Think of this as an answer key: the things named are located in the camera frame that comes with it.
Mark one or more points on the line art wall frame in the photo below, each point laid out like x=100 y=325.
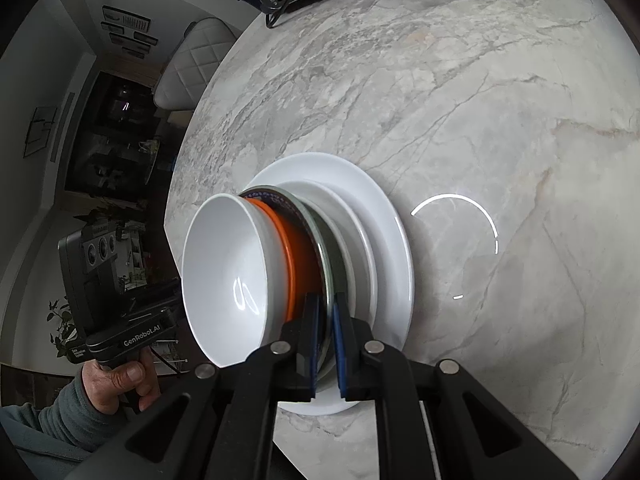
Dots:
x=41 y=130

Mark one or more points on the dark cabinet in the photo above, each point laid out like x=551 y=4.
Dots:
x=107 y=135

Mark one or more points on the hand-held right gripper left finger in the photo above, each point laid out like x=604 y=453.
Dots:
x=314 y=355

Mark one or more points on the small white dish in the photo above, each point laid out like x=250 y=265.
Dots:
x=348 y=260

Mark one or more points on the white bowl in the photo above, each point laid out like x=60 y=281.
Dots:
x=225 y=280

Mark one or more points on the black wall frames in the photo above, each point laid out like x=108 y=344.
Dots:
x=125 y=27

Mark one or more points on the orange bowl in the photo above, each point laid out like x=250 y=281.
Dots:
x=295 y=255

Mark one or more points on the green bowl blue pattern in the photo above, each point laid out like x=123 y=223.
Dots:
x=325 y=260

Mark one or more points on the green houseplant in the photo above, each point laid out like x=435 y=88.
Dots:
x=60 y=327

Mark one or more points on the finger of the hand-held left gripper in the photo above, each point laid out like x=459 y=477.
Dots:
x=155 y=297

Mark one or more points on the large white plate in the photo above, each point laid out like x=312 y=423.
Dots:
x=392 y=260

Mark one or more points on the medium white plate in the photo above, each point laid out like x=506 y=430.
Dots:
x=364 y=245

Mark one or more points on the person's left hand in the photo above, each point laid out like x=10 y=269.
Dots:
x=112 y=382

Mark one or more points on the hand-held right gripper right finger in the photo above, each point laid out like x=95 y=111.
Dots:
x=340 y=355

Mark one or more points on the white quilted chair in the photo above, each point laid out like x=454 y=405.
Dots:
x=192 y=60

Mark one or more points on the person's left forearm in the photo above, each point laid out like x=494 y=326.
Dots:
x=50 y=425

